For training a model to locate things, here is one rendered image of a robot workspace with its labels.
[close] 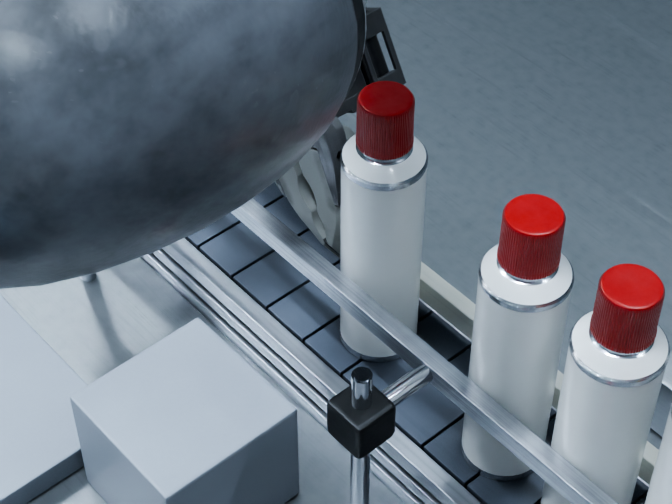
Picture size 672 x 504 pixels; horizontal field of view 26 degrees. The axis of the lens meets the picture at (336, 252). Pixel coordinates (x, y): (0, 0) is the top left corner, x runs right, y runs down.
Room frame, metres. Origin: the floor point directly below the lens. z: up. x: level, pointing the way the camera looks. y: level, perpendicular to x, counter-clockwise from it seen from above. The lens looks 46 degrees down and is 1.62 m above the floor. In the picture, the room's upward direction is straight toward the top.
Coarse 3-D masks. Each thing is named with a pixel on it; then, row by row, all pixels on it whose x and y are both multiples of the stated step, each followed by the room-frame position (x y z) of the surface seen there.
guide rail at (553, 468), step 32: (256, 224) 0.66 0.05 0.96; (288, 256) 0.64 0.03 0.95; (320, 256) 0.63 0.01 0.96; (320, 288) 0.61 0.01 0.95; (352, 288) 0.60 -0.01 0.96; (384, 320) 0.57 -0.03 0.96; (416, 352) 0.55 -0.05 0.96; (448, 384) 0.53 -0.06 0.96; (480, 416) 0.51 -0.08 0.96; (512, 416) 0.50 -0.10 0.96; (512, 448) 0.49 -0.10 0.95; (544, 448) 0.48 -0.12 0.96; (576, 480) 0.46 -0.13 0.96
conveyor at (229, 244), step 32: (224, 224) 0.74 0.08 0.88; (288, 224) 0.74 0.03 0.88; (224, 256) 0.71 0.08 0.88; (256, 256) 0.71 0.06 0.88; (256, 288) 0.68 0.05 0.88; (288, 288) 0.68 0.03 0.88; (288, 320) 0.65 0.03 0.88; (320, 320) 0.65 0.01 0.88; (320, 352) 0.62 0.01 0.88; (448, 352) 0.62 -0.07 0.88; (384, 384) 0.59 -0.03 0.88; (416, 416) 0.57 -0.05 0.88; (448, 416) 0.57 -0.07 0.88; (448, 448) 0.54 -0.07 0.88; (480, 480) 0.52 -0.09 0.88; (544, 480) 0.52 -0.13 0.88; (640, 480) 0.52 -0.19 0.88
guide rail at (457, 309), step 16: (432, 272) 0.66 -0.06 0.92; (432, 288) 0.64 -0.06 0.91; (448, 288) 0.64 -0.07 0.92; (432, 304) 0.64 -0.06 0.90; (448, 304) 0.63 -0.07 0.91; (464, 304) 0.63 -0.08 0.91; (448, 320) 0.63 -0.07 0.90; (464, 320) 0.62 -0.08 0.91; (560, 384) 0.56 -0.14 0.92; (656, 448) 0.52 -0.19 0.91
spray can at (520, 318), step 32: (512, 224) 0.53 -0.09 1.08; (544, 224) 0.53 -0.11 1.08; (512, 256) 0.53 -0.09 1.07; (544, 256) 0.53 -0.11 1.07; (480, 288) 0.54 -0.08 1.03; (512, 288) 0.52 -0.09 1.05; (544, 288) 0.52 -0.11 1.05; (480, 320) 0.53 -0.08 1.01; (512, 320) 0.52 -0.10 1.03; (544, 320) 0.52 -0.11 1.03; (480, 352) 0.53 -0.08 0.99; (512, 352) 0.52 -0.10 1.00; (544, 352) 0.52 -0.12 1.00; (480, 384) 0.53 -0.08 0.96; (512, 384) 0.52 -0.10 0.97; (544, 384) 0.52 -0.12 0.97; (544, 416) 0.52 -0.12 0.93; (480, 448) 0.52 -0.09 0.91; (512, 480) 0.52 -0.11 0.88
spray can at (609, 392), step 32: (608, 288) 0.49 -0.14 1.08; (640, 288) 0.49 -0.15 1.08; (608, 320) 0.48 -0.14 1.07; (640, 320) 0.47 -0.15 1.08; (576, 352) 0.48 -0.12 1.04; (608, 352) 0.48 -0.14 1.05; (640, 352) 0.48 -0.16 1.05; (576, 384) 0.48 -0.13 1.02; (608, 384) 0.47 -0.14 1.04; (640, 384) 0.47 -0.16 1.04; (576, 416) 0.47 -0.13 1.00; (608, 416) 0.47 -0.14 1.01; (640, 416) 0.47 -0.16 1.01; (576, 448) 0.47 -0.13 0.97; (608, 448) 0.46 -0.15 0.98; (640, 448) 0.47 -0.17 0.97; (608, 480) 0.46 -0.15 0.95
